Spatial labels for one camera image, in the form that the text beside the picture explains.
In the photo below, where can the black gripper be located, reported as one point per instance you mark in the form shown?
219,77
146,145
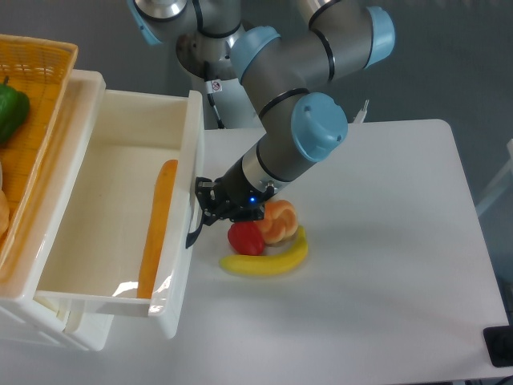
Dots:
218,204

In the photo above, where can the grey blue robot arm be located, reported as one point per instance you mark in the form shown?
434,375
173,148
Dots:
281,79

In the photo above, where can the red bell pepper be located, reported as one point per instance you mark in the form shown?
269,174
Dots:
246,238

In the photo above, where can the long baguette bread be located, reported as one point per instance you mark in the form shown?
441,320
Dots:
161,203

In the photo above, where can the braided bread roll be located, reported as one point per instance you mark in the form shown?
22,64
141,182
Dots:
279,223

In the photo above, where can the yellow banana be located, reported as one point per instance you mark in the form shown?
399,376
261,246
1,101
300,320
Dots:
269,265

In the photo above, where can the round bread bun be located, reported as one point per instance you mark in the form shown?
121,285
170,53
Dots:
4,214

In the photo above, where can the orange plastic basket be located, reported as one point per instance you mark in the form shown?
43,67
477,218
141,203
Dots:
41,69

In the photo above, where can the green bell pepper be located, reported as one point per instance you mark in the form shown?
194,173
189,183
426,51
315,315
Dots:
15,107

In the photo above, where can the black device at edge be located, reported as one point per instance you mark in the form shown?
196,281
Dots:
498,340

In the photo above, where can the white chair frame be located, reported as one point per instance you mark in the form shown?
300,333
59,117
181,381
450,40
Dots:
498,185

